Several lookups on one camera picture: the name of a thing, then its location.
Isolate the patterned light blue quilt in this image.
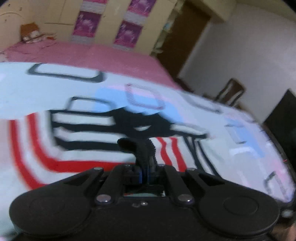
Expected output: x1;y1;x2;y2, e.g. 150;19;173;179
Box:
1;62;295;240

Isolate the dark wooden chair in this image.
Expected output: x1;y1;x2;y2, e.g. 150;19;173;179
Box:
214;78;246;106

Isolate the cream wardrobe with posters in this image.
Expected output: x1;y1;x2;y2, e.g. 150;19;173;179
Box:
42;1;177;55

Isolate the striped white knit sweater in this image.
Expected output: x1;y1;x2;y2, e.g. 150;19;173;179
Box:
8;108;220;189

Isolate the dark brown wooden door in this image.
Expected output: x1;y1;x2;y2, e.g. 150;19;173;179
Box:
157;1;211;78

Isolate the pink bed sheet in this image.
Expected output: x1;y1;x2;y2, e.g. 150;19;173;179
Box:
1;40;181;89

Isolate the orange cartoon pillow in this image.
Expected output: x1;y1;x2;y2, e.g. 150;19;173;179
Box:
20;22;44;44

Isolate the cream wooden headboard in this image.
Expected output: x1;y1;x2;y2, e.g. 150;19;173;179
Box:
0;11;25;51

